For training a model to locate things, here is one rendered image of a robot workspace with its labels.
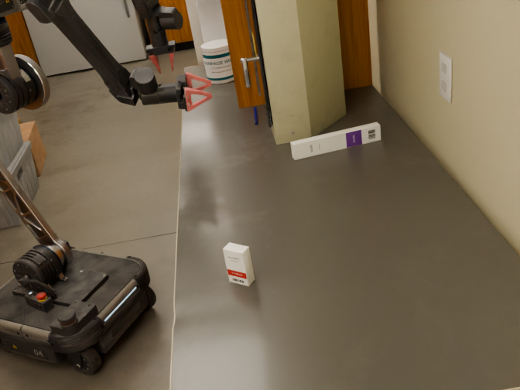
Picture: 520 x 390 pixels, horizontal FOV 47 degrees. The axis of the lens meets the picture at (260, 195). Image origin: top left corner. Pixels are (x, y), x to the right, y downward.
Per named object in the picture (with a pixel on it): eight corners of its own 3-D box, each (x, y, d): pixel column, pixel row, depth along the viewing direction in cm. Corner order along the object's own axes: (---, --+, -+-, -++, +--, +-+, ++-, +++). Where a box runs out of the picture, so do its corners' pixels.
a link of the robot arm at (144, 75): (128, 78, 178) (118, 101, 175) (119, 54, 168) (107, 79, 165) (165, 87, 177) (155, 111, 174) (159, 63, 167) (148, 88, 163)
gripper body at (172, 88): (183, 74, 177) (158, 76, 176) (182, 87, 168) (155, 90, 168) (186, 95, 180) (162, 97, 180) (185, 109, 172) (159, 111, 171)
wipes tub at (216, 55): (237, 71, 252) (231, 36, 245) (239, 80, 241) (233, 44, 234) (206, 76, 252) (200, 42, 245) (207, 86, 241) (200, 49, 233)
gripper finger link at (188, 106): (210, 77, 173) (178, 80, 172) (210, 87, 167) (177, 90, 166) (213, 99, 176) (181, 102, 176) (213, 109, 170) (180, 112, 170)
